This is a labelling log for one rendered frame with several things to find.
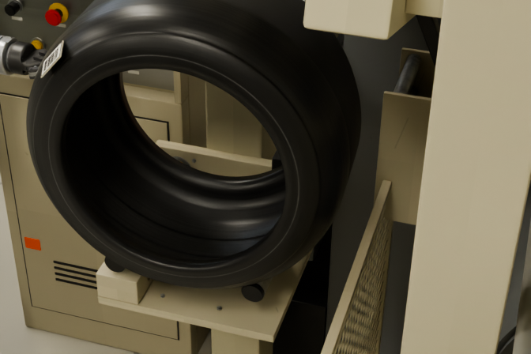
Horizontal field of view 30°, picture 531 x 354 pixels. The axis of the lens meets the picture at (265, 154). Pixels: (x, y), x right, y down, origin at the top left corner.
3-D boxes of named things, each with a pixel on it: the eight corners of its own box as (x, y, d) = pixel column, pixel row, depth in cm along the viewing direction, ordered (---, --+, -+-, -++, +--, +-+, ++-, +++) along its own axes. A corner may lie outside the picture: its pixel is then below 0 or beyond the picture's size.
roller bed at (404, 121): (390, 165, 221) (402, 47, 205) (457, 177, 218) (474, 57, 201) (372, 216, 205) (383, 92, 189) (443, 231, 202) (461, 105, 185)
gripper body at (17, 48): (2, 50, 223) (39, 56, 220) (20, 34, 229) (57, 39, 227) (6, 80, 227) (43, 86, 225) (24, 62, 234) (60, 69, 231)
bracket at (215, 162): (160, 175, 226) (157, 138, 220) (329, 206, 216) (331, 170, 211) (154, 182, 223) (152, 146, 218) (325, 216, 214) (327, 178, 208)
